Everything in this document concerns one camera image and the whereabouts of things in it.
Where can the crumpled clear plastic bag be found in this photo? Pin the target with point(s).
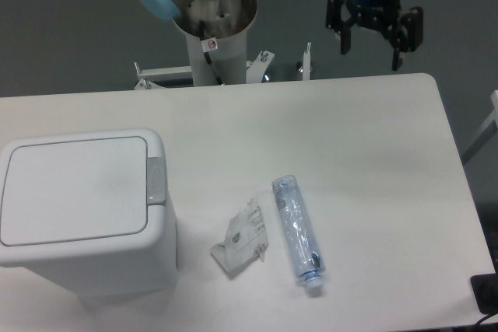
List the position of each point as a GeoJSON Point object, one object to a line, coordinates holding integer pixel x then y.
{"type": "Point", "coordinates": [246, 240]}

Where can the grey lid push button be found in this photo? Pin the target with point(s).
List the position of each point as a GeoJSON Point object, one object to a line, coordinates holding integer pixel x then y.
{"type": "Point", "coordinates": [156, 181]}

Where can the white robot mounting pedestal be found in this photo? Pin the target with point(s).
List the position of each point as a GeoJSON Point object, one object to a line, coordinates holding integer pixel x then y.
{"type": "Point", "coordinates": [217, 29]}

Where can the white metal stand right edge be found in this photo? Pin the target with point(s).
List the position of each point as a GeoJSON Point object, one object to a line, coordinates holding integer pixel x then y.
{"type": "Point", "coordinates": [483, 134]}

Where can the white plastic trash can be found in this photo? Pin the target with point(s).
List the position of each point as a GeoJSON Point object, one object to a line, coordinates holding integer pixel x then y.
{"type": "Point", "coordinates": [142, 262]}

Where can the white trash can lid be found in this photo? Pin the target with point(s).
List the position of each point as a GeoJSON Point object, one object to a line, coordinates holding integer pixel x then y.
{"type": "Point", "coordinates": [70, 191]}

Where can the white metal base frame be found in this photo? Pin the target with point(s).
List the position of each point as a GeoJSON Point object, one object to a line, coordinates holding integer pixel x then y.
{"type": "Point", "coordinates": [200, 73]}

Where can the black device at table corner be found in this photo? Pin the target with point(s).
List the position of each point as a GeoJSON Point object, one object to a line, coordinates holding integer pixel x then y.
{"type": "Point", "coordinates": [484, 287]}

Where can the clear plastic water bottle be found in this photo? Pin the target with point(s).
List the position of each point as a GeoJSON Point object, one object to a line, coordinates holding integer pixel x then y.
{"type": "Point", "coordinates": [304, 251]}

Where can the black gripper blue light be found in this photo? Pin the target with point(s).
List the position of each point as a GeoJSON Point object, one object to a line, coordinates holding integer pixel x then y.
{"type": "Point", "coordinates": [403, 29]}

